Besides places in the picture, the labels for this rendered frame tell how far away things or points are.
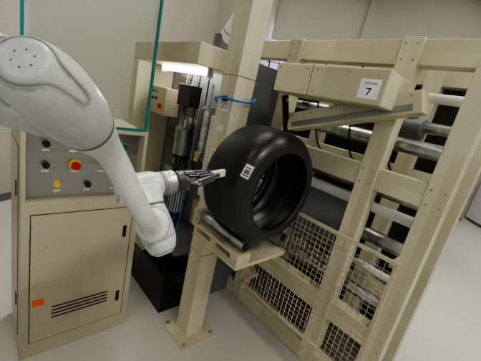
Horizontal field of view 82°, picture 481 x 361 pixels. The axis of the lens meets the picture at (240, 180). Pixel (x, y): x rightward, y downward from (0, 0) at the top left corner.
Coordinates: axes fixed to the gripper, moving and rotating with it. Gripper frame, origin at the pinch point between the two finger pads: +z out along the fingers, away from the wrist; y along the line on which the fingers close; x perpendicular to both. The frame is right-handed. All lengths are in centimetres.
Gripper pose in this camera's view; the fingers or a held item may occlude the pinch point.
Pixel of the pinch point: (217, 173)
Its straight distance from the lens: 117.2
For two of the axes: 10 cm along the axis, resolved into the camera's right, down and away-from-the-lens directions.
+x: -1.1, 9.3, 3.6
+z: 7.5, -1.6, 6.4
